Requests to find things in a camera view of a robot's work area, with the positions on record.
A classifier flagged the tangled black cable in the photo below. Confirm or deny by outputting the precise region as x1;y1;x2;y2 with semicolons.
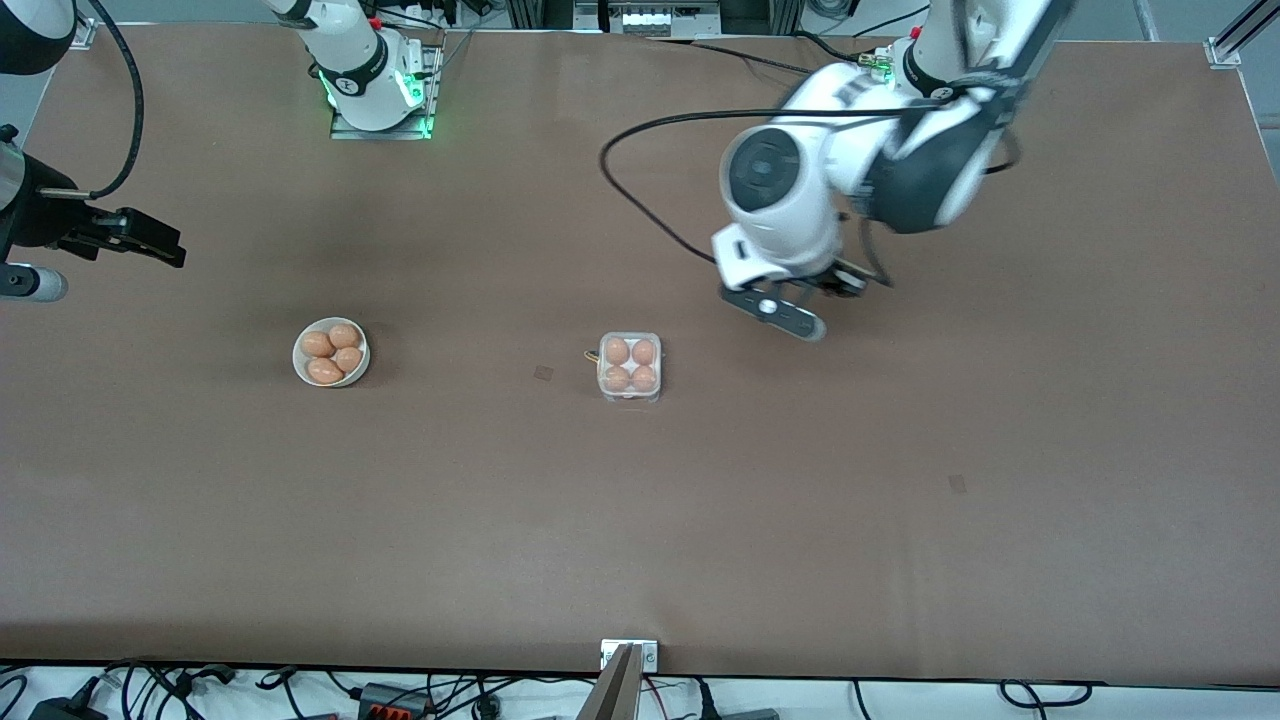
98;658;239;701

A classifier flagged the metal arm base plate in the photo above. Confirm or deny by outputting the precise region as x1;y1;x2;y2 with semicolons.
330;45;444;141

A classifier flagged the thin black cable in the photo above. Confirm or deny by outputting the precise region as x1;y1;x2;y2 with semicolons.
795;32;876;63
648;38;816;76

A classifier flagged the black adapter with orange buttons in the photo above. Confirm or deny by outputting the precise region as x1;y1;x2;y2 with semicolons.
357;683;434;720

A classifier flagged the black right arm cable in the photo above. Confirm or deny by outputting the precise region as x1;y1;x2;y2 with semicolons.
40;0;147;201

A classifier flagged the clear plastic egg box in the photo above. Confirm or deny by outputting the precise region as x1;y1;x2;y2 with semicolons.
583;331;664;404

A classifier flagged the looped black cable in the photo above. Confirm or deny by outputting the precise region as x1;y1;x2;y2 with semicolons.
1000;679;1093;707

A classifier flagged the white ceramic bowl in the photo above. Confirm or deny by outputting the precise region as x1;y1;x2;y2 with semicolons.
292;316;372;389

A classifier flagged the black power plug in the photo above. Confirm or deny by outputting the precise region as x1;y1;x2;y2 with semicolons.
28;695;109;720

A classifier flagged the aluminium frame profile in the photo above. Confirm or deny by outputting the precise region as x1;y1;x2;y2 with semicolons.
1215;0;1280;61

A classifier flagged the small silver bracket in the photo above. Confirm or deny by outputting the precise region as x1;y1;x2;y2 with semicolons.
600;640;660;672

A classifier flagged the grey camera mount beam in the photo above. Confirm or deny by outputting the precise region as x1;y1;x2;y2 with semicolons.
578;643;647;720

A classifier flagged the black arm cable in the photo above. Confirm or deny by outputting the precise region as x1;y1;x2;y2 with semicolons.
598;100;1021;291
40;0;147;201

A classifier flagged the grey power strip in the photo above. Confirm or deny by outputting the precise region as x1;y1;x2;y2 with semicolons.
575;0;723;38

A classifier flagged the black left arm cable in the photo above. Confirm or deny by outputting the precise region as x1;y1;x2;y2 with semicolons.
598;100;1021;291

